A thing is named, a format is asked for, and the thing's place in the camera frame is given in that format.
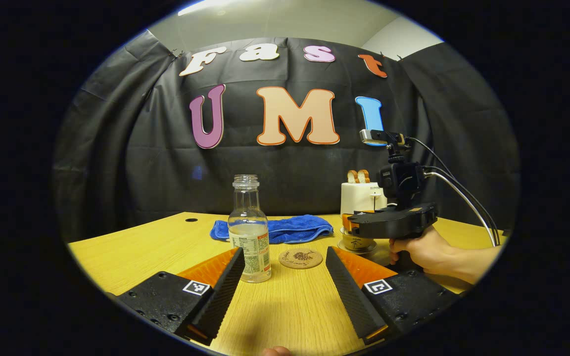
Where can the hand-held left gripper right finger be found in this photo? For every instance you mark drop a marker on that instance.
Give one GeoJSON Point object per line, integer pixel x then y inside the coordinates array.
{"type": "Point", "coordinates": [349, 296]}

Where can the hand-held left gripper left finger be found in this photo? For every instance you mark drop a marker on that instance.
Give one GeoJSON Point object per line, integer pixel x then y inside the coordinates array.
{"type": "Point", "coordinates": [223, 291]}

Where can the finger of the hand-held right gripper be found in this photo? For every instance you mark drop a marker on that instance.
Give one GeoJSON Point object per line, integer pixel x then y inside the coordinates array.
{"type": "Point", "coordinates": [353, 228]}

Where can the white teacup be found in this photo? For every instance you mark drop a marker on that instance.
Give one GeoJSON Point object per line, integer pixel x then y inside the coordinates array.
{"type": "Point", "coordinates": [356, 243]}

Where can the clear glass water bottle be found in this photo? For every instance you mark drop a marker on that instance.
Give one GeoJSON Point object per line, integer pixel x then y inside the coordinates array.
{"type": "Point", "coordinates": [249, 232]}

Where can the white saucer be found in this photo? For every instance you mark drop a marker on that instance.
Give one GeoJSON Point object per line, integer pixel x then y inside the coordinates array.
{"type": "Point", "coordinates": [359, 251]}

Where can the white toaster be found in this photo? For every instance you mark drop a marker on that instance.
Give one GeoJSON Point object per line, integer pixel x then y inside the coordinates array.
{"type": "Point", "coordinates": [356, 198]}

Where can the bread slice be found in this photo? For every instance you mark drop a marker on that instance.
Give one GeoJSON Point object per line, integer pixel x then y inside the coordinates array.
{"type": "Point", "coordinates": [363, 176]}
{"type": "Point", "coordinates": [352, 176]}

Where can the blue towel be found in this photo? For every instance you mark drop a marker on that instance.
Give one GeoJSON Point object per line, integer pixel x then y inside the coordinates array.
{"type": "Point", "coordinates": [290, 228]}

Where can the black backdrop cloth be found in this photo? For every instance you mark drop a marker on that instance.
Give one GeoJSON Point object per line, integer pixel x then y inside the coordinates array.
{"type": "Point", "coordinates": [166, 173]}

